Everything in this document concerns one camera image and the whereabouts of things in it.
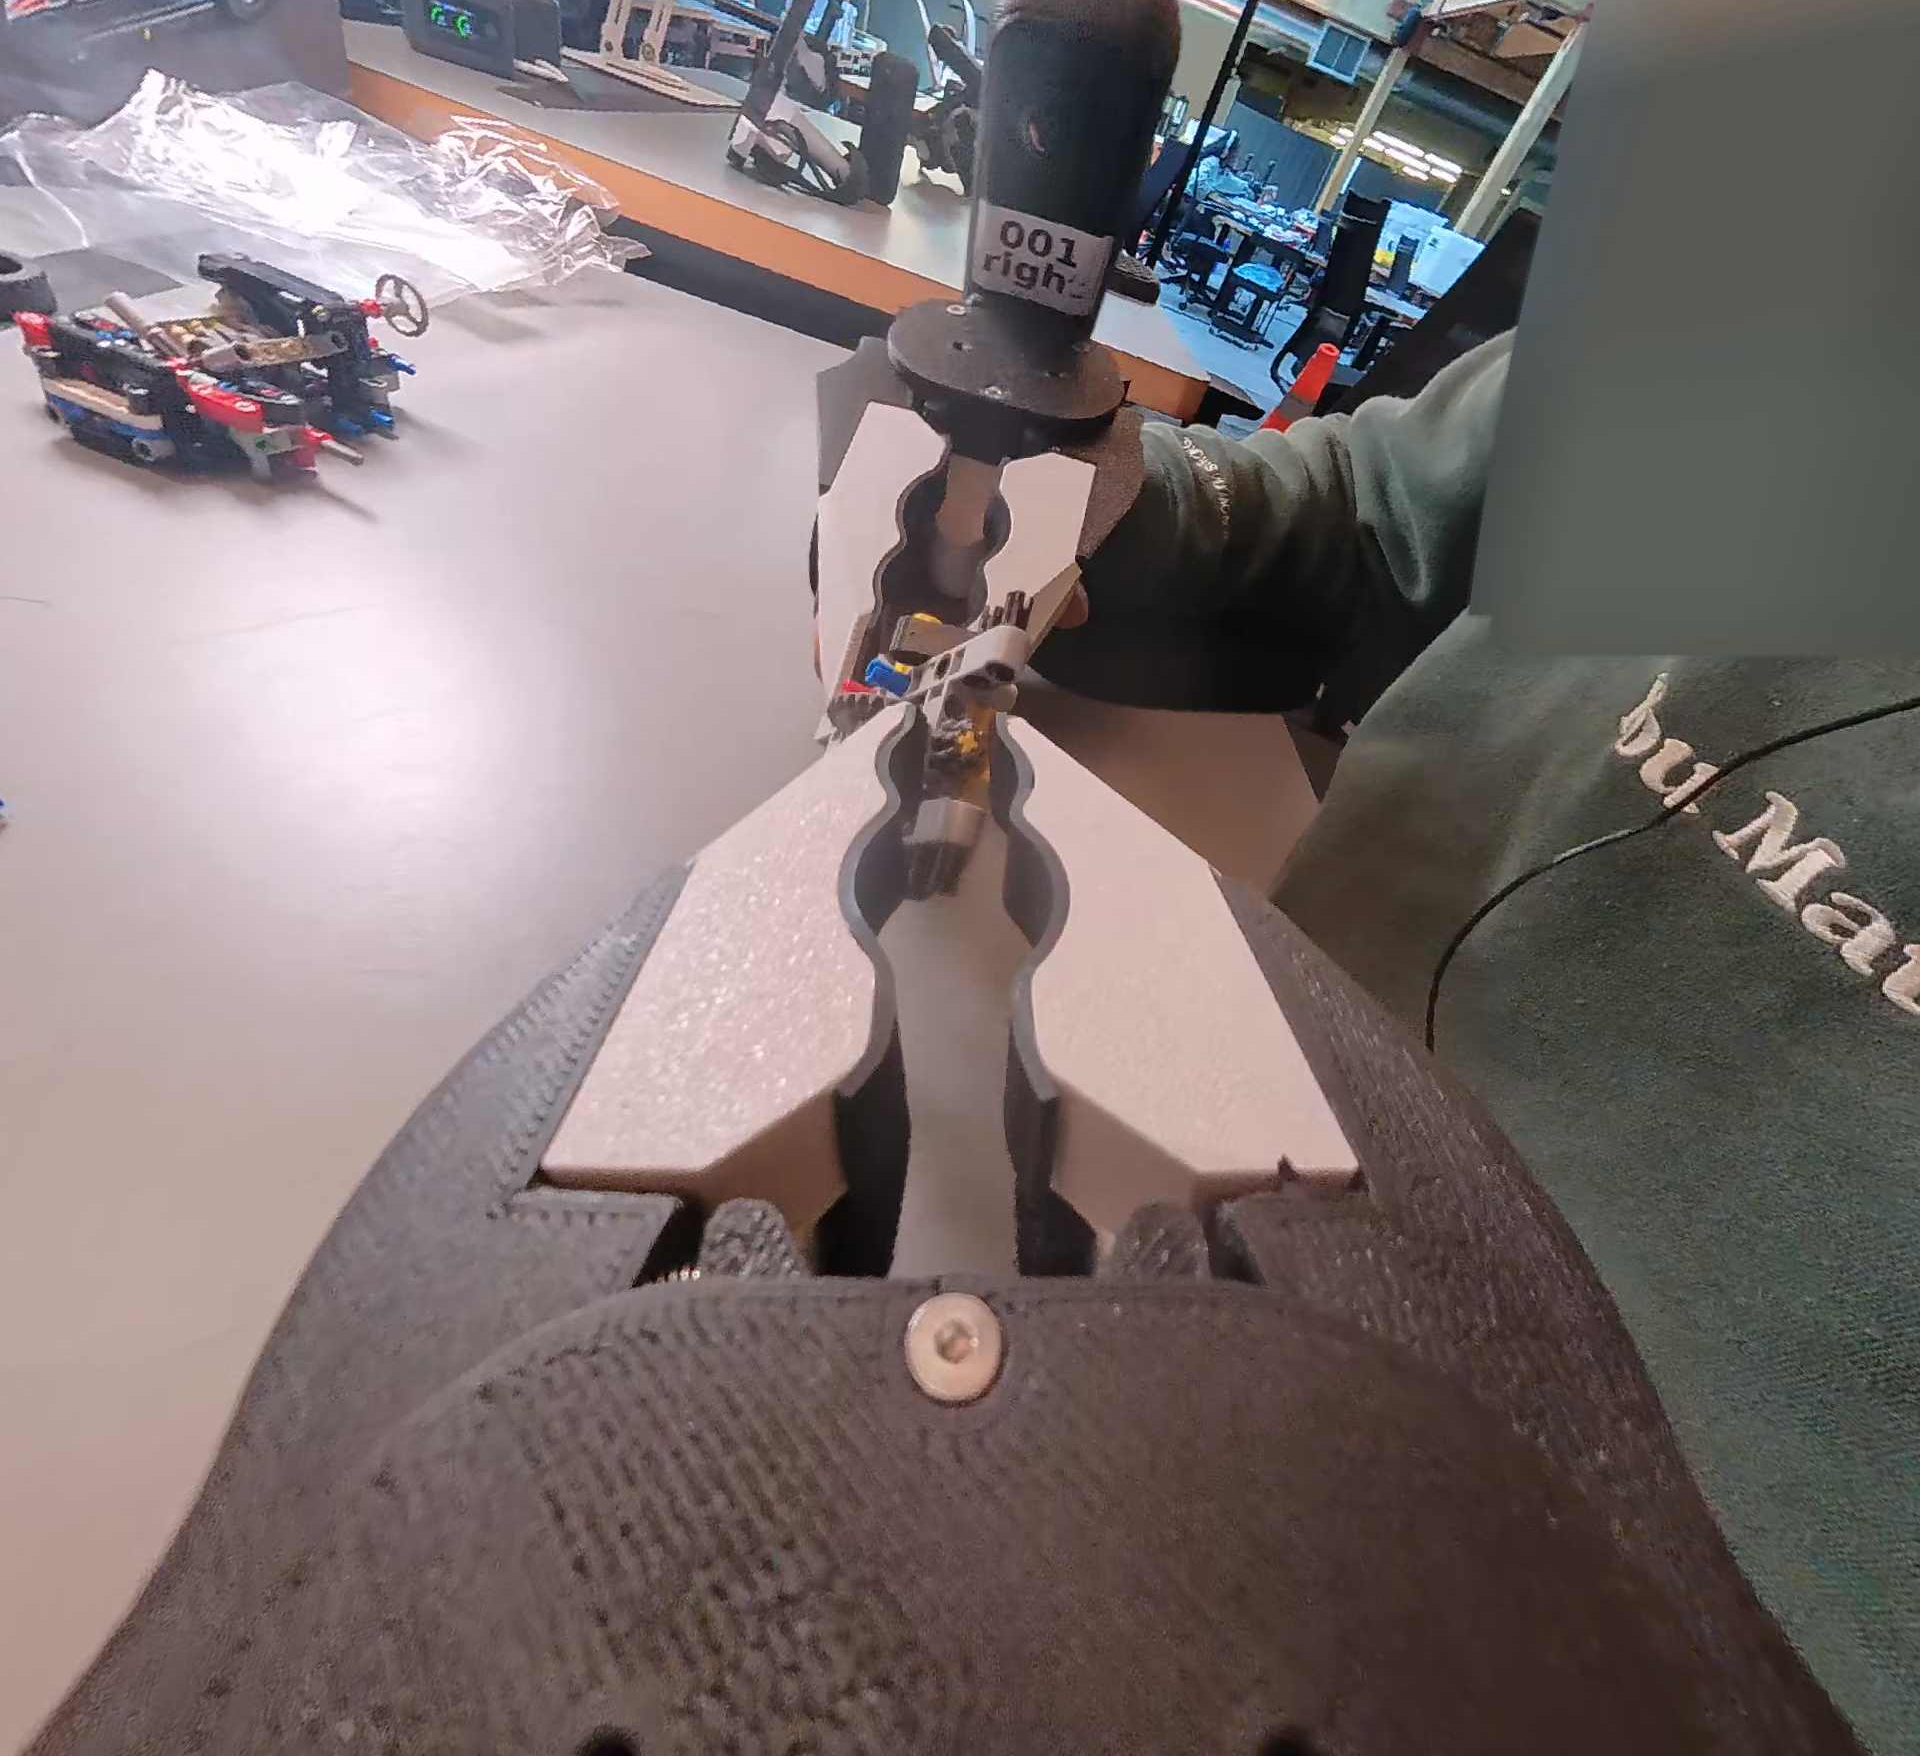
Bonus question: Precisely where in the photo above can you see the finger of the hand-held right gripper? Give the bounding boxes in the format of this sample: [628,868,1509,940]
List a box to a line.
[974,457,1108,655]
[809,404,945,745]

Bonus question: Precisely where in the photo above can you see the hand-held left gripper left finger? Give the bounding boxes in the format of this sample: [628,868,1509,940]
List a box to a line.
[541,707,920,1230]

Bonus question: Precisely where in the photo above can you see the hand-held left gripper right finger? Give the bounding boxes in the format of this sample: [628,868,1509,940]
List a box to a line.
[1001,718,1364,1230]

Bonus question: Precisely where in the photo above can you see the small grey lego differential assembly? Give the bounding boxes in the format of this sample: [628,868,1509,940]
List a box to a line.
[837,604,1041,899]

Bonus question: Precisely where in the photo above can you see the person's right forearm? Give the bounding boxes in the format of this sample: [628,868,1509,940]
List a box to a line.
[1032,332,1521,715]

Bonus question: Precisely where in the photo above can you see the black lego car chassis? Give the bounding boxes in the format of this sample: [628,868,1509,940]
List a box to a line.
[14,255,434,476]

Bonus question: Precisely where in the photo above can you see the black cylinder grip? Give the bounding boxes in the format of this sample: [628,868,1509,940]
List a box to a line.
[864,51,920,209]

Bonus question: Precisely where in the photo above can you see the orange traffic cone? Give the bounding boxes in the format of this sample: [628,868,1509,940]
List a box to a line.
[1264,342,1343,434]

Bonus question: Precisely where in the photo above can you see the black and white gadget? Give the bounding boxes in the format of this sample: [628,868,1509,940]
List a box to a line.
[727,0,870,203]

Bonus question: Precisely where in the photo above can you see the wooden workbench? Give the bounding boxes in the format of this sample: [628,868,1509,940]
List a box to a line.
[341,21,1213,423]

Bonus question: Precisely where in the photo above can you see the person's green sweatshirt torso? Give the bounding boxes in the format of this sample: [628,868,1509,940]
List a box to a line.
[1277,615,1920,1756]

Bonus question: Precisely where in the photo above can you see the clear plastic bag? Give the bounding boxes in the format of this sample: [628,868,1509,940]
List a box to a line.
[0,68,656,306]

